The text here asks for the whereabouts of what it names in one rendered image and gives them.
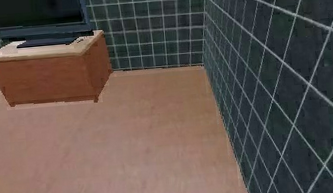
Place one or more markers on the brown wooden television stand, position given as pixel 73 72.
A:
pixel 45 75

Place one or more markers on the black television set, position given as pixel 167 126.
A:
pixel 38 12

